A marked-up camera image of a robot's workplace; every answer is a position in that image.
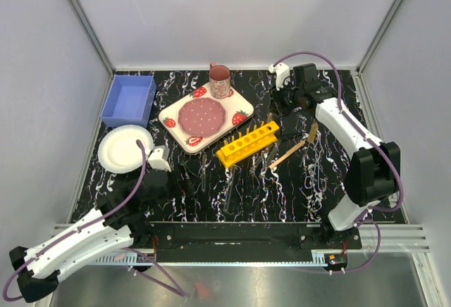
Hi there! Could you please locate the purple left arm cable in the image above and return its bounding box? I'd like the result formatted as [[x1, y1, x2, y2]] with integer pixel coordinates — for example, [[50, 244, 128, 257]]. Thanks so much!
[[0, 139, 187, 302]]

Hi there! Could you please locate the yellow plastic test tube rack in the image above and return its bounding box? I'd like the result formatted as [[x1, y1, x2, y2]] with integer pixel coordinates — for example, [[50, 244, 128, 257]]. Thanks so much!
[[216, 121, 280, 168]]

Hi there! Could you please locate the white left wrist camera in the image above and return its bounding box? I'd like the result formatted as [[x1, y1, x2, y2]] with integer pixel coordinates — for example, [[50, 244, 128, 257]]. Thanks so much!
[[147, 145, 171, 172]]

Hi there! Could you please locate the test tube brush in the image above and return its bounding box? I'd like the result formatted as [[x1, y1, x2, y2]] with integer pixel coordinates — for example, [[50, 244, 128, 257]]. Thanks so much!
[[304, 121, 319, 154]]

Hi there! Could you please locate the pink patterned mug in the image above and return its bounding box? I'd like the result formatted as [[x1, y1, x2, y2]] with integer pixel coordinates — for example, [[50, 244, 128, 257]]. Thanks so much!
[[209, 63, 231, 99]]

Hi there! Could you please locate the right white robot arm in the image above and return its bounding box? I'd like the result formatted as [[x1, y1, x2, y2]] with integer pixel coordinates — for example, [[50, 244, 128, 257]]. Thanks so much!
[[268, 63, 402, 248]]

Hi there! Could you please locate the blue plastic bin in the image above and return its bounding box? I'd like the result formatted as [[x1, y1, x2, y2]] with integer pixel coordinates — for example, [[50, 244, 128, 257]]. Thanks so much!
[[100, 75, 157, 127]]

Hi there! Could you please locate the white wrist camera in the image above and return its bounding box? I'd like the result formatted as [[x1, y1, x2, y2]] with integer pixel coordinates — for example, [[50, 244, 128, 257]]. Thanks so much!
[[268, 63, 291, 92], [147, 145, 171, 172]]

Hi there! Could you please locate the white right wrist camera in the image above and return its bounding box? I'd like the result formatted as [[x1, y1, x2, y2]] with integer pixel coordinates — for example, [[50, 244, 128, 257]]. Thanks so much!
[[268, 63, 291, 92]]

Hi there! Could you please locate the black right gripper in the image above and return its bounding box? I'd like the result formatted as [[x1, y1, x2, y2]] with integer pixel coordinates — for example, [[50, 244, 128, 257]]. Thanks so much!
[[268, 80, 303, 117]]

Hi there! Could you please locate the pink polka dot plate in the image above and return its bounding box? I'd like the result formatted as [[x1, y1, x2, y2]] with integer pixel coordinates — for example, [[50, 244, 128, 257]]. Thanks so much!
[[177, 97, 226, 138]]

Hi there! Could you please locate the white slotted cable duct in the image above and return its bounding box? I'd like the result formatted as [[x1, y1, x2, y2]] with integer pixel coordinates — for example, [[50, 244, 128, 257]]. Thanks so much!
[[90, 251, 327, 268]]

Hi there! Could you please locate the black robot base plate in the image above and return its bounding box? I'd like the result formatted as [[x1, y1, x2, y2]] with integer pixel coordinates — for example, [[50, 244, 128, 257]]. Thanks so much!
[[134, 222, 362, 260]]

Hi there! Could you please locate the white paper plate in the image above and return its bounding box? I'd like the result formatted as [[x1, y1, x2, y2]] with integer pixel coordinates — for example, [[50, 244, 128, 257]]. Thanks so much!
[[97, 125, 154, 174]]

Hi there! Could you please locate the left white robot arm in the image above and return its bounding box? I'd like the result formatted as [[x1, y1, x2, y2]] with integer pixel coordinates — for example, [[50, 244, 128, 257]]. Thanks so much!
[[3, 165, 184, 303]]

